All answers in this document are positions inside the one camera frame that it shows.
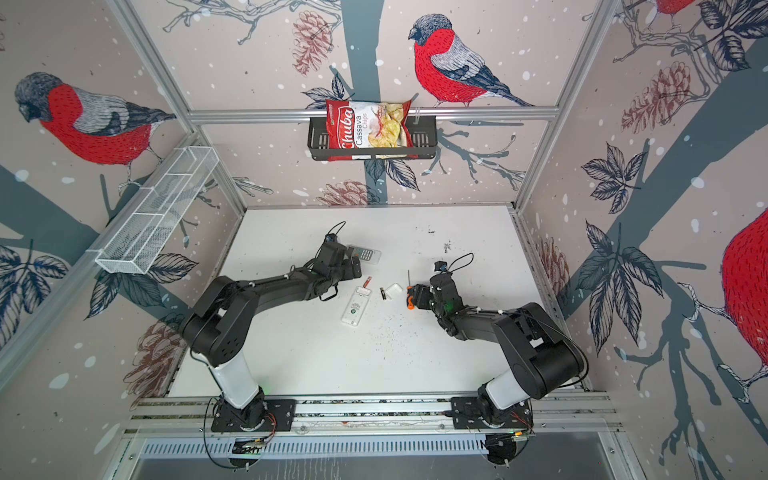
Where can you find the white battery cover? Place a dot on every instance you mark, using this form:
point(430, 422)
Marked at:
point(393, 291)

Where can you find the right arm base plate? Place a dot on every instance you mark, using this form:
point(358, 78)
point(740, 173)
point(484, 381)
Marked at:
point(472, 412)

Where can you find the black wall basket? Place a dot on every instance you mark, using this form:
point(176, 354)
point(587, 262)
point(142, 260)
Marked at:
point(415, 138)

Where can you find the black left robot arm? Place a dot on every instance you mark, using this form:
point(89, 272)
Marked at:
point(219, 322)

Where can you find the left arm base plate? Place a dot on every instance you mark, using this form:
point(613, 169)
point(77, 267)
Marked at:
point(261, 415)

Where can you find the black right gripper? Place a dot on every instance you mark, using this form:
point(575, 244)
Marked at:
point(421, 294)

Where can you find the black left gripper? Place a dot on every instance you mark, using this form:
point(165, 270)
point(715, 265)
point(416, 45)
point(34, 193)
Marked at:
point(350, 271)

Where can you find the aluminium mounting rail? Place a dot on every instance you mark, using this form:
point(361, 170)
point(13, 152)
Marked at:
point(326, 415)

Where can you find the orange black screwdriver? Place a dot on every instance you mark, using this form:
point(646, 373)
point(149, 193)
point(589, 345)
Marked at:
point(409, 292)

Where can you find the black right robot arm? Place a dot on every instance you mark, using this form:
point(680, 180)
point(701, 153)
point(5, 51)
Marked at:
point(540, 357)

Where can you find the grey-faced white remote control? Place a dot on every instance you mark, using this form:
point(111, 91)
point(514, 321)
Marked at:
point(365, 255)

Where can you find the red cassava chips bag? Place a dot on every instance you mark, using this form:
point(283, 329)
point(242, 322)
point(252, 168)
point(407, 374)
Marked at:
point(366, 125)

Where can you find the white wire mesh basket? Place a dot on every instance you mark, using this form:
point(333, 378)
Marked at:
point(141, 238)

